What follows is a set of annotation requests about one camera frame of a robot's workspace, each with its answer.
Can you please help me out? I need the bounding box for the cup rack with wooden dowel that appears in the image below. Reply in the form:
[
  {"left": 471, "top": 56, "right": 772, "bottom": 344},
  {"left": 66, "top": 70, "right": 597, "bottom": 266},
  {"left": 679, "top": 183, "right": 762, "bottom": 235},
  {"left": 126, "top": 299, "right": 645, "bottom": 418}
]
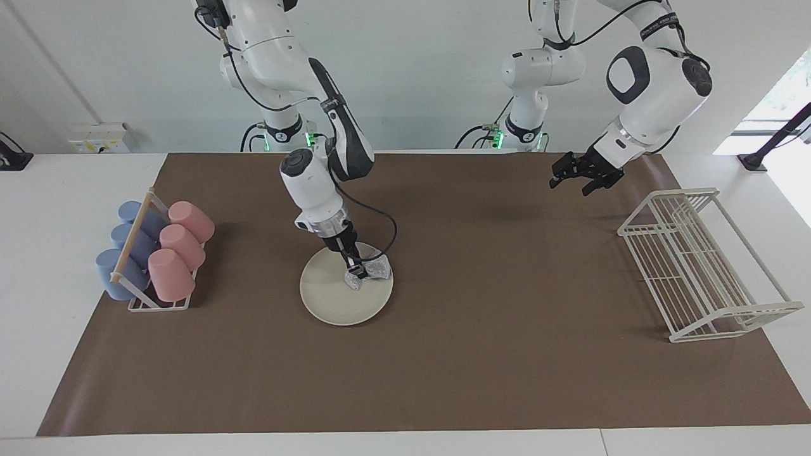
[{"left": 110, "top": 187, "right": 205, "bottom": 312}]

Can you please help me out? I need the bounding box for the white wire dish rack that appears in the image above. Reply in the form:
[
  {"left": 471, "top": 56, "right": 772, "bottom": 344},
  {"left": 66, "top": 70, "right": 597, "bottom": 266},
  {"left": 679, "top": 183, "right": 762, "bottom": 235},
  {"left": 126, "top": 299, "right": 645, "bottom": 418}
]
[{"left": 618, "top": 187, "right": 805, "bottom": 343}]

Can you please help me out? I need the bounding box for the blue plastic cup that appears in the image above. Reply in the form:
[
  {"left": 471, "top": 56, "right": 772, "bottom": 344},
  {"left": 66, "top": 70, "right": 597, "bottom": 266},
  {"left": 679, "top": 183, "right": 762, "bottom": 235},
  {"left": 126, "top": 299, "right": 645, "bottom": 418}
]
[
  {"left": 118, "top": 201, "right": 169, "bottom": 240},
  {"left": 111, "top": 223, "right": 160, "bottom": 268},
  {"left": 96, "top": 248, "right": 150, "bottom": 301}
]

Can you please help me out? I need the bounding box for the black base cable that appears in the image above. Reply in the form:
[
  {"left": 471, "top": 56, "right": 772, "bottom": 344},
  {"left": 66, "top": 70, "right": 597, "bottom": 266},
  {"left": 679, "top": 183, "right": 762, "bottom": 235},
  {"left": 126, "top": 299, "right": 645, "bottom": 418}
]
[
  {"left": 239, "top": 122, "right": 267, "bottom": 153},
  {"left": 454, "top": 95, "right": 515, "bottom": 151}
]

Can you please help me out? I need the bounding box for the brown table mat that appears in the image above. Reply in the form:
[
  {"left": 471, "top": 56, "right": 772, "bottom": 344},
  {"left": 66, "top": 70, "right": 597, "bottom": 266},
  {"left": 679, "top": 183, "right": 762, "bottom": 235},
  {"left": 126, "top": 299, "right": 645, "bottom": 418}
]
[{"left": 36, "top": 152, "right": 811, "bottom": 438}]

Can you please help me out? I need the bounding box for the silver mesh sponge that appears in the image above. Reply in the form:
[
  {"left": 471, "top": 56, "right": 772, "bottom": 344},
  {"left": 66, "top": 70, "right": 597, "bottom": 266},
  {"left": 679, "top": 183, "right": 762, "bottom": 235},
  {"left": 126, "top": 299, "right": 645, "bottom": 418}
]
[{"left": 343, "top": 255, "right": 391, "bottom": 291}]

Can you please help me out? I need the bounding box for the pink plastic cup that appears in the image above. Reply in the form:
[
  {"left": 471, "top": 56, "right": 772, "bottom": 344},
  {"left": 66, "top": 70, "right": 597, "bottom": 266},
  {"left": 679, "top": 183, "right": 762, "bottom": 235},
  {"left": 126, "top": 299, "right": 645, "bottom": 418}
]
[
  {"left": 168, "top": 201, "right": 216, "bottom": 244},
  {"left": 159, "top": 224, "right": 207, "bottom": 270},
  {"left": 148, "top": 248, "right": 196, "bottom": 303}
]

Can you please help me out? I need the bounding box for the black angled stand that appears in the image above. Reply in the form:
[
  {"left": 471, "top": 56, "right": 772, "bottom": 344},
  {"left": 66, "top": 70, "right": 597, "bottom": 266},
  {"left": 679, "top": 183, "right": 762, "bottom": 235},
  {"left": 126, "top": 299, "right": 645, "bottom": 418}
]
[{"left": 737, "top": 101, "right": 811, "bottom": 172}]

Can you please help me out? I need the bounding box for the white wall socket box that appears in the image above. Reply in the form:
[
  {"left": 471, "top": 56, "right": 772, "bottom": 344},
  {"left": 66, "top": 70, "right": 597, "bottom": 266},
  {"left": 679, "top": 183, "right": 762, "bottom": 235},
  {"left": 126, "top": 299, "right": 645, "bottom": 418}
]
[{"left": 67, "top": 122, "right": 131, "bottom": 154}]

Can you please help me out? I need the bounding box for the cream round plate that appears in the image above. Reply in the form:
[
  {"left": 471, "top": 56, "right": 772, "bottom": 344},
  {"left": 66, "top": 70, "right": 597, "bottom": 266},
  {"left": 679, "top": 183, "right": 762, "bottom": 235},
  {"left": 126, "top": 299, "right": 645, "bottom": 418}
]
[{"left": 300, "top": 242, "right": 394, "bottom": 327}]

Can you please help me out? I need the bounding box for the black clamp mount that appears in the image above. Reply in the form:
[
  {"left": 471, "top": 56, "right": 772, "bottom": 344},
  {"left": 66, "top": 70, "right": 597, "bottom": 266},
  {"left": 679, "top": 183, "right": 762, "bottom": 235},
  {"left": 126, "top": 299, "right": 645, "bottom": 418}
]
[{"left": 0, "top": 131, "right": 34, "bottom": 172}]

